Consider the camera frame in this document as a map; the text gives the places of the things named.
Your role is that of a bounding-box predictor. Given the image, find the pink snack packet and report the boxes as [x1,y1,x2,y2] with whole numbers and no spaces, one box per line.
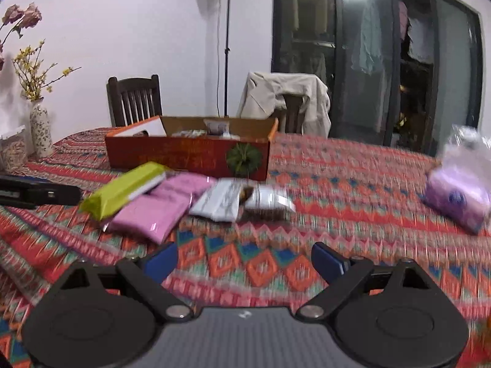
[102,172,216,244]

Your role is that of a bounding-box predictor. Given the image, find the pale blue hanging garment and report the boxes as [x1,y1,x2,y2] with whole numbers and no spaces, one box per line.
[351,3,385,76]

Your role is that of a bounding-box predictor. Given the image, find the floor lamp on stand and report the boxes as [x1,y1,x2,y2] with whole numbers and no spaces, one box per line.
[215,0,237,118]

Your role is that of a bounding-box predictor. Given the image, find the clear storage container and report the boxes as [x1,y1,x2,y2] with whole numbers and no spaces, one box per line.
[0,125,30,173]

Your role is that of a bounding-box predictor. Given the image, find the small white snack packet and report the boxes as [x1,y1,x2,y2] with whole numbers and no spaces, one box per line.
[203,119,231,137]

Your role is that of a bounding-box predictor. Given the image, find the pink hanging garment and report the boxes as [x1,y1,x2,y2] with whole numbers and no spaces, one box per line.
[398,2,409,41]

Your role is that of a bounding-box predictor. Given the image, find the black sliding glass door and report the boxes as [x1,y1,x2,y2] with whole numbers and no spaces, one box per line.
[272,0,485,159]

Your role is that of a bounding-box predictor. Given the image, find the dark wooden chair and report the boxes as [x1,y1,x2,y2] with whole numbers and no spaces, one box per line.
[106,74,164,128]
[274,94,308,134]

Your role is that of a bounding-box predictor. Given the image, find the beige jacket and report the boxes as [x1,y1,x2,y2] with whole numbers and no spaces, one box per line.
[236,71,332,139]

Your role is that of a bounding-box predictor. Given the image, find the clear plastic bag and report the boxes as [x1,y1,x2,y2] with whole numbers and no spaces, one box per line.
[441,124,491,169]

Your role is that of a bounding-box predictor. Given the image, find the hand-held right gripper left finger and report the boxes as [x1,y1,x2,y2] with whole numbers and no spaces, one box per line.
[59,241,195,323]

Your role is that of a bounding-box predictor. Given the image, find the white hanging garment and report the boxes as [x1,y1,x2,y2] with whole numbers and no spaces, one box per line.
[407,17,435,63]

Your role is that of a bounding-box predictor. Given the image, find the yellow flower branches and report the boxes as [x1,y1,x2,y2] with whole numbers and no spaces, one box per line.
[11,39,82,102]

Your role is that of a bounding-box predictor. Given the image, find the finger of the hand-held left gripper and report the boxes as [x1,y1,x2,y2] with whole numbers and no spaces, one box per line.
[0,174,51,188]
[0,185,82,210]

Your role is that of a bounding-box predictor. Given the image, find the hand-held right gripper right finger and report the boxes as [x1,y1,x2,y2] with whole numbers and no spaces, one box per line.
[298,241,430,323]

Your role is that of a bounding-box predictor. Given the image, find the green snack packet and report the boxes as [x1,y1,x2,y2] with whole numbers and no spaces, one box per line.
[79,162,167,221]

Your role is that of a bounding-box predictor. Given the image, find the pink dried flowers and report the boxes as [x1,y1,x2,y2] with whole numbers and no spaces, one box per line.
[0,2,43,72]

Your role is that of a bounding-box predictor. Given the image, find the small floral vase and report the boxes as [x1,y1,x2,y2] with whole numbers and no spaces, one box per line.
[30,98,54,159]

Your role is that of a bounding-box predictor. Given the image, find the clear yellow cake packet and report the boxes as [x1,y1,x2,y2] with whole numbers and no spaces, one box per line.
[240,184,297,216]

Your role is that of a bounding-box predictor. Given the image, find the purple tissue pack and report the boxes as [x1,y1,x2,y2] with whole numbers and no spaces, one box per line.
[423,157,491,235]

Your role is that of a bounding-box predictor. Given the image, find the orange cardboard box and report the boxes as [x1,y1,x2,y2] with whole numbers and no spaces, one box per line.
[104,115,279,182]

